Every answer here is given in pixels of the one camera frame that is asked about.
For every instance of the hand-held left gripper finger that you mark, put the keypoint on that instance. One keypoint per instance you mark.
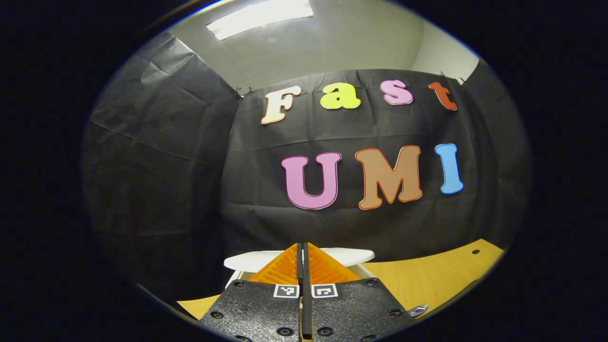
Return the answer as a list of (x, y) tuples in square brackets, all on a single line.
[(299, 261), (306, 308)]

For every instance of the white desktop garbage bin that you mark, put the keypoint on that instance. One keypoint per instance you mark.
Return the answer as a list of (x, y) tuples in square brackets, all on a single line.
[(346, 256)]

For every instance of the blue pop can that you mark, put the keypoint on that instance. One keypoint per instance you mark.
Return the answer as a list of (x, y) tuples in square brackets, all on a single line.
[(418, 311)]

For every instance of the wooden desktop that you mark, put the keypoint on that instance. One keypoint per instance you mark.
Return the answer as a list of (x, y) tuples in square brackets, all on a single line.
[(427, 280)]

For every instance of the black backdrop cloth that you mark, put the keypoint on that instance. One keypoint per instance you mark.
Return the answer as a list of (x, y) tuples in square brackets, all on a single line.
[(166, 166)]

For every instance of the ceiling light panel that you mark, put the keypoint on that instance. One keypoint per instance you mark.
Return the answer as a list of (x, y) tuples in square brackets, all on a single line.
[(256, 16)]

